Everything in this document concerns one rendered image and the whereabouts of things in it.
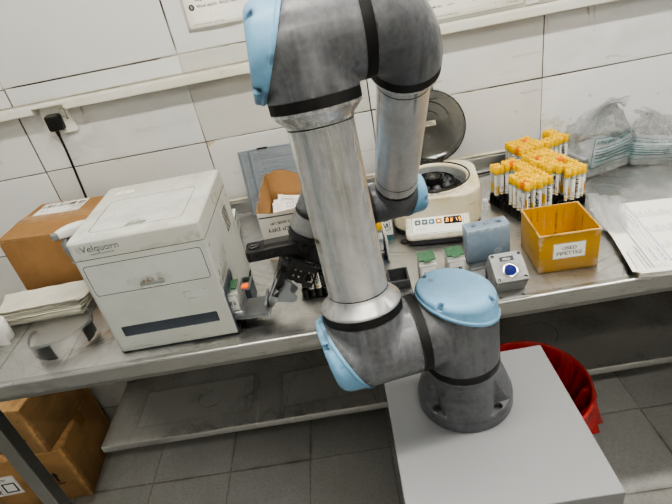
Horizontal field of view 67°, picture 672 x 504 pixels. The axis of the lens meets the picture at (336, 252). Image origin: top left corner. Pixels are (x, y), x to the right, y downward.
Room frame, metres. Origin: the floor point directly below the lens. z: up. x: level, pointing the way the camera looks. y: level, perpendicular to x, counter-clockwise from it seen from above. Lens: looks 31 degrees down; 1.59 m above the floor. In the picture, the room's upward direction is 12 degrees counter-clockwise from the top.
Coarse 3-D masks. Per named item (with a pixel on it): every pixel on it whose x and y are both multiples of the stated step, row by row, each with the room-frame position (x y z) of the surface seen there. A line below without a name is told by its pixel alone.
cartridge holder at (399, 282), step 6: (390, 270) 0.99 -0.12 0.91; (396, 270) 0.99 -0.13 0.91; (402, 270) 0.99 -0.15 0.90; (390, 276) 0.99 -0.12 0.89; (396, 276) 0.99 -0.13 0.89; (402, 276) 0.98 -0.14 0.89; (408, 276) 0.95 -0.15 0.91; (390, 282) 0.94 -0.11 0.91; (396, 282) 0.94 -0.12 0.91; (402, 282) 0.94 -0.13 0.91; (408, 282) 0.94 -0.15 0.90; (402, 288) 0.94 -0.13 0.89; (408, 288) 0.93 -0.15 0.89; (402, 294) 0.92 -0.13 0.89
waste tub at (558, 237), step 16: (528, 208) 1.03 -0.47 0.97; (544, 208) 1.02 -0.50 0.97; (560, 208) 1.02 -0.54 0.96; (576, 208) 1.01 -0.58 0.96; (528, 224) 0.98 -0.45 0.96; (544, 224) 1.02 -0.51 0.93; (560, 224) 1.02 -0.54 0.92; (576, 224) 1.01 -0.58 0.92; (592, 224) 0.93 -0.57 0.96; (528, 240) 0.97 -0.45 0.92; (544, 240) 0.90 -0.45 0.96; (560, 240) 0.90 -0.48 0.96; (576, 240) 0.89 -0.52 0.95; (592, 240) 0.89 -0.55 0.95; (528, 256) 0.97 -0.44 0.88; (544, 256) 0.90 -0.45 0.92; (560, 256) 0.90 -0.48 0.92; (576, 256) 0.89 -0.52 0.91; (592, 256) 0.89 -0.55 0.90; (544, 272) 0.90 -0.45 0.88
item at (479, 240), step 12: (468, 228) 1.00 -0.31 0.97; (480, 228) 0.99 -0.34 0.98; (492, 228) 0.98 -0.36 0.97; (504, 228) 0.98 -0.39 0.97; (468, 240) 0.98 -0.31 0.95; (480, 240) 0.98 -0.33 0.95; (492, 240) 0.98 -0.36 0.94; (504, 240) 0.98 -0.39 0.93; (468, 252) 0.98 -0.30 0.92; (480, 252) 0.98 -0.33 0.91; (492, 252) 0.98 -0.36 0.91; (504, 252) 0.98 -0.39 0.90; (468, 264) 0.98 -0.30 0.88; (480, 264) 0.97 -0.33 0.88
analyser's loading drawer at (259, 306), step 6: (246, 300) 0.97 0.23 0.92; (252, 300) 0.98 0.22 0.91; (258, 300) 0.97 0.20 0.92; (264, 300) 0.97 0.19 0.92; (240, 306) 0.93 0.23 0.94; (246, 306) 0.96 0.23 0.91; (252, 306) 0.95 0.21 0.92; (258, 306) 0.95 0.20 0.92; (264, 306) 0.92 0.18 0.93; (234, 312) 0.93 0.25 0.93; (240, 312) 0.93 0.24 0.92; (246, 312) 0.93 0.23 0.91; (252, 312) 0.93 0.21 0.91; (258, 312) 0.93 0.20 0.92; (264, 312) 0.92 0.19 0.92; (270, 312) 0.93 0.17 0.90; (240, 318) 0.92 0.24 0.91; (246, 318) 0.93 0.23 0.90; (270, 318) 0.92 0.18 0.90
